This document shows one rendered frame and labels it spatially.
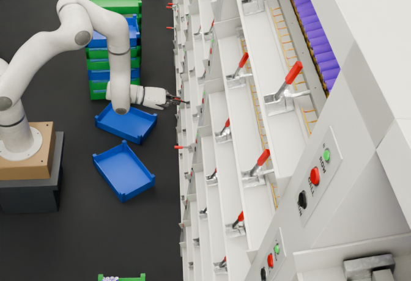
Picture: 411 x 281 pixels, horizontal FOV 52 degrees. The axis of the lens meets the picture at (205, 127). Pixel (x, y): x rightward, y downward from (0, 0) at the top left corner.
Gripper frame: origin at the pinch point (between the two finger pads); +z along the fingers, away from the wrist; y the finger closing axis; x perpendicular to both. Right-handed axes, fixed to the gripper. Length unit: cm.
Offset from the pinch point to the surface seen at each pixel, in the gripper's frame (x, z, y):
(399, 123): 117, -14, 122
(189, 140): -2.7, 6.1, 20.8
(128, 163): -55, -14, -3
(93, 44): -17, -41, -52
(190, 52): 16.6, 3.5, -15.7
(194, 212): -3, 6, 57
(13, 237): -63, -64, 42
